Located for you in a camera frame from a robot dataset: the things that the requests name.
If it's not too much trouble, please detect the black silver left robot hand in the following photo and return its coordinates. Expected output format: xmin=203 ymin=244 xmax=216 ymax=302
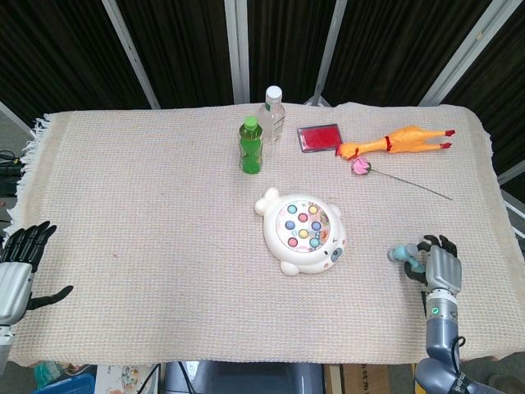
xmin=0 ymin=221 xmax=75 ymax=328

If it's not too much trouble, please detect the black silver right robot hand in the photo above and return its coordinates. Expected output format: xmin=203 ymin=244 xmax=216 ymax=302
xmin=404 ymin=234 xmax=463 ymax=296

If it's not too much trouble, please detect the teal grey toy hammer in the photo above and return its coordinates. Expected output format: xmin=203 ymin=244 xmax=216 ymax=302
xmin=387 ymin=243 xmax=427 ymax=274

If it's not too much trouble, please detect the white whack-a-mole toy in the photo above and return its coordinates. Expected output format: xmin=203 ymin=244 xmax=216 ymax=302
xmin=253 ymin=187 xmax=348 ymax=277

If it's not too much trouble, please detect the black electronic device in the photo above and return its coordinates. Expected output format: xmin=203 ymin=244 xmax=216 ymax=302
xmin=0 ymin=149 xmax=24 ymax=199

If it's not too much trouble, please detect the blue plastic basket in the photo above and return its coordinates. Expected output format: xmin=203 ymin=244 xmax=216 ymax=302
xmin=40 ymin=372 xmax=98 ymax=394

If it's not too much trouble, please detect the pink artificial rose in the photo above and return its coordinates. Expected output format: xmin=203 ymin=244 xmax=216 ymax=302
xmin=351 ymin=156 xmax=454 ymax=202

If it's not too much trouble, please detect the orange rubber chicken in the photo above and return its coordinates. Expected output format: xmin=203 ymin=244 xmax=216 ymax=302
xmin=335 ymin=125 xmax=456 ymax=159

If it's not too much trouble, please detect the beige woven tablecloth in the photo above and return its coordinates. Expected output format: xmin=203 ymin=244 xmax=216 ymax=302
xmin=6 ymin=100 xmax=518 ymax=367

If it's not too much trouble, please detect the brown cardboard box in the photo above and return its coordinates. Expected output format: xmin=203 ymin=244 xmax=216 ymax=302
xmin=342 ymin=363 xmax=390 ymax=394

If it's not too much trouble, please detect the white printed toy box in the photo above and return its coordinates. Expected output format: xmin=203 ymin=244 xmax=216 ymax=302
xmin=94 ymin=364 xmax=163 ymax=394

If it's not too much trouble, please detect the red ink pad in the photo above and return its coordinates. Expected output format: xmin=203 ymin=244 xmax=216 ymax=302
xmin=296 ymin=123 xmax=344 ymax=153

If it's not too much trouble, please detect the green drink bottle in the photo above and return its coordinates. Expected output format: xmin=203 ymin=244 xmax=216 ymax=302
xmin=238 ymin=116 xmax=264 ymax=176

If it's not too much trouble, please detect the clear water bottle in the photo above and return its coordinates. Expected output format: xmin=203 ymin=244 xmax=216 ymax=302
xmin=258 ymin=85 xmax=286 ymax=144

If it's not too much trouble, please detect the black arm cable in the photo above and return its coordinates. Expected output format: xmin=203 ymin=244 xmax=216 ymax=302
xmin=450 ymin=336 xmax=468 ymax=394

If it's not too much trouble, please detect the silver aluminium frame post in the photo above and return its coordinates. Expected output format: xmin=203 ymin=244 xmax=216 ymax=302
xmin=495 ymin=158 xmax=525 ymax=239
xmin=305 ymin=0 xmax=349 ymax=107
xmin=418 ymin=0 xmax=525 ymax=106
xmin=101 ymin=0 xmax=161 ymax=110
xmin=224 ymin=0 xmax=251 ymax=104
xmin=0 ymin=100 xmax=36 ymax=139

